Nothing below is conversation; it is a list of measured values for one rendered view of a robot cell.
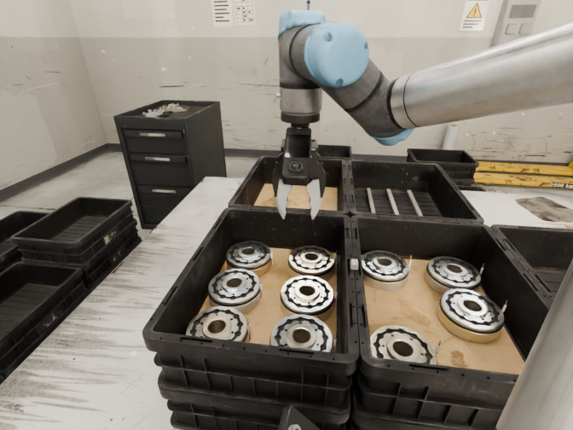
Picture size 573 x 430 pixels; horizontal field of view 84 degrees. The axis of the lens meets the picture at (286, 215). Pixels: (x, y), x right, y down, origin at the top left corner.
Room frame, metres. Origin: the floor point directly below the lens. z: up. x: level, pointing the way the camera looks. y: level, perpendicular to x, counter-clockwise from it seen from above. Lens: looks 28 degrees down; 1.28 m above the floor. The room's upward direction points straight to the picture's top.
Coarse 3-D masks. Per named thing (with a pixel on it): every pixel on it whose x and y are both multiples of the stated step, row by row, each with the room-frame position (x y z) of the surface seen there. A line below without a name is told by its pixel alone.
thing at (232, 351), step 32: (192, 256) 0.49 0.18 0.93; (352, 256) 0.49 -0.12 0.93; (352, 288) 0.40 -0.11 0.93; (160, 320) 0.34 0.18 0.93; (352, 320) 0.33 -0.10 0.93; (192, 352) 0.29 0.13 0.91; (224, 352) 0.29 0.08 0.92; (256, 352) 0.28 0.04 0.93; (288, 352) 0.28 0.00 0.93; (320, 352) 0.28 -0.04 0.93; (352, 352) 0.28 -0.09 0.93
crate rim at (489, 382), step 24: (360, 216) 0.65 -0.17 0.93; (360, 264) 0.47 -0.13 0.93; (360, 288) 0.40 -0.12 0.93; (360, 312) 0.35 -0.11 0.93; (360, 336) 0.31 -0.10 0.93; (360, 360) 0.28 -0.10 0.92; (384, 360) 0.27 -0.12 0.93; (432, 384) 0.25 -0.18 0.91; (456, 384) 0.25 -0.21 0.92; (480, 384) 0.24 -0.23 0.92; (504, 384) 0.24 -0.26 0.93
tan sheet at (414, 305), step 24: (408, 288) 0.52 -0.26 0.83; (480, 288) 0.52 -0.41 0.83; (384, 312) 0.45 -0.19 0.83; (408, 312) 0.45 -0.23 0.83; (432, 312) 0.45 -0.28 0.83; (432, 336) 0.39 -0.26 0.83; (456, 336) 0.39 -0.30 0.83; (504, 336) 0.39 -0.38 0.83; (456, 360) 0.34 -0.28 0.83; (480, 360) 0.34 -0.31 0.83; (504, 360) 0.34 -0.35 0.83
